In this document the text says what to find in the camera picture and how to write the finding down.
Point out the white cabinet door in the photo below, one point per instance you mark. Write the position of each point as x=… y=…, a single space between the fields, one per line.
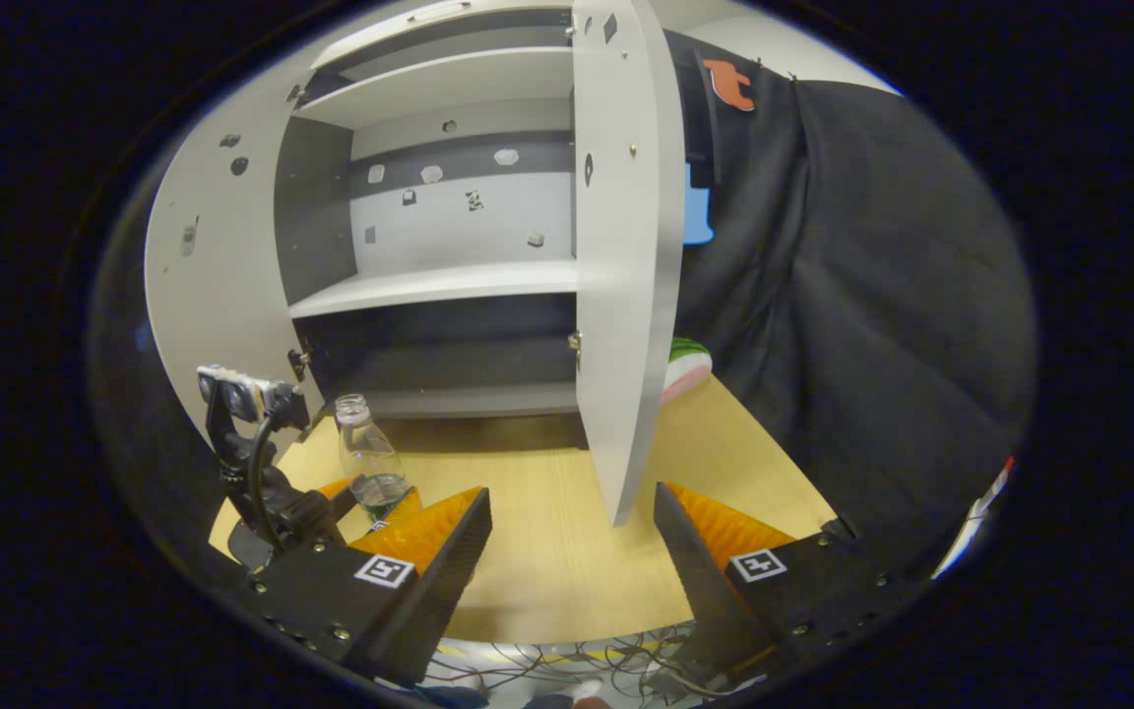
x=222 y=295
x=626 y=246

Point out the white red object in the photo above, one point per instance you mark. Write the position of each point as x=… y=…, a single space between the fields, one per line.
x=976 y=517

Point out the clear plastic bottle green label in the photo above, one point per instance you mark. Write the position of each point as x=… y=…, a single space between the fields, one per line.
x=370 y=453

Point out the watermelon slice toy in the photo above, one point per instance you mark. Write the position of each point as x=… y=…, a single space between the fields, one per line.
x=685 y=369

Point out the white grey cabinet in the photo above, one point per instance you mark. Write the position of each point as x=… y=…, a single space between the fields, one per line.
x=449 y=286

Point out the black backdrop cloth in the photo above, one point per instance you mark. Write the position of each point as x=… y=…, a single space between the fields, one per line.
x=872 y=295

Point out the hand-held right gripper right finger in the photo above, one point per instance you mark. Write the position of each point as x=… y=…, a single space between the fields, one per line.
x=715 y=591

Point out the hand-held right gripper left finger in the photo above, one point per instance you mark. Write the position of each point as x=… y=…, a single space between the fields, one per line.
x=449 y=571

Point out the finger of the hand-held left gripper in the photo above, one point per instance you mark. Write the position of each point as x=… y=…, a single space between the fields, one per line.
x=402 y=510
x=339 y=488

